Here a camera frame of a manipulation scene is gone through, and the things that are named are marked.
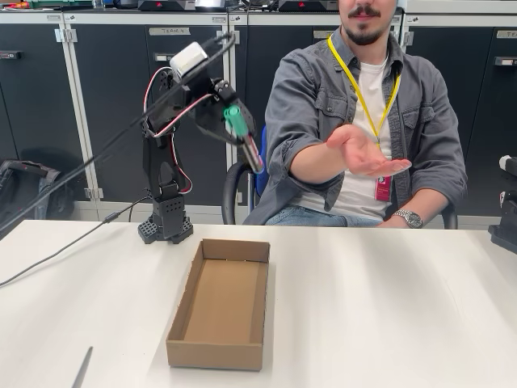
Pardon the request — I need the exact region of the green marker pen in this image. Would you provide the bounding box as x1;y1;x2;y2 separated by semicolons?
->
223;103;267;175

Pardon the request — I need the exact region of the person's right forearm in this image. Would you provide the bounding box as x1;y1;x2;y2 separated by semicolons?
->
282;137;351;191

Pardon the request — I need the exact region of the person's left forearm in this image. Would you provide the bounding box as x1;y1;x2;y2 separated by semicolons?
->
393;169;469;230

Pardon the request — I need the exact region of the person's right hand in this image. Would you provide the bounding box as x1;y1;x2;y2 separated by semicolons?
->
325;124;414;178

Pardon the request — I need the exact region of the dark grey metal cabinet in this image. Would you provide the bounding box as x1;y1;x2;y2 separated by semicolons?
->
62;11;231;221
0;11;68;221
228;11;405;221
401;11;517;219

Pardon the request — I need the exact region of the man in grey shirt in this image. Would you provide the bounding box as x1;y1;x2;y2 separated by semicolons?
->
242;0;469;228

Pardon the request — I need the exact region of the black device with red logo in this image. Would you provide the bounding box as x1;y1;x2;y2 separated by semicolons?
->
278;0;339;12
137;0;197;12

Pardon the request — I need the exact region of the red ID badge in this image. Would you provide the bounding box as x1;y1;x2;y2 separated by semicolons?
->
373;174;392;202

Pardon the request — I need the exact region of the open brown cardboard box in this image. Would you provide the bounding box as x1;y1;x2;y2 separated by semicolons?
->
165;238;271;372

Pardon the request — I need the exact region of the green box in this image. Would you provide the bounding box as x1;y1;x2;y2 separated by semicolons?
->
30;0;94;9

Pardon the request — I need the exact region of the silver wristwatch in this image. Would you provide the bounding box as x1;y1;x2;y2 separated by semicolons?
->
392;209;425;230

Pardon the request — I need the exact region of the black backpack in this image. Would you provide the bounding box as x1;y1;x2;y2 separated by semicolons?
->
0;159;76;239

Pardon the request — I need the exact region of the grey flat stick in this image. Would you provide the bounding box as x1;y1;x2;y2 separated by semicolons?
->
71;346;94;388

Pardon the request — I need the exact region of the silver white wrist camera box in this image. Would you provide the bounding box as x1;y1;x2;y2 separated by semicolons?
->
169;41;209;78

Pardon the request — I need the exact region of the yellow lanyard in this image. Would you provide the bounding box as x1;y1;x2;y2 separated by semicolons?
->
326;36;402;145

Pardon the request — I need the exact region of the thick black camera cable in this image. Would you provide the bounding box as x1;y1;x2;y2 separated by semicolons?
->
0;31;237;239

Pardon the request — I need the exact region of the thin black base cable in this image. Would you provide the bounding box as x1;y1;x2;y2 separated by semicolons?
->
0;196;157;288

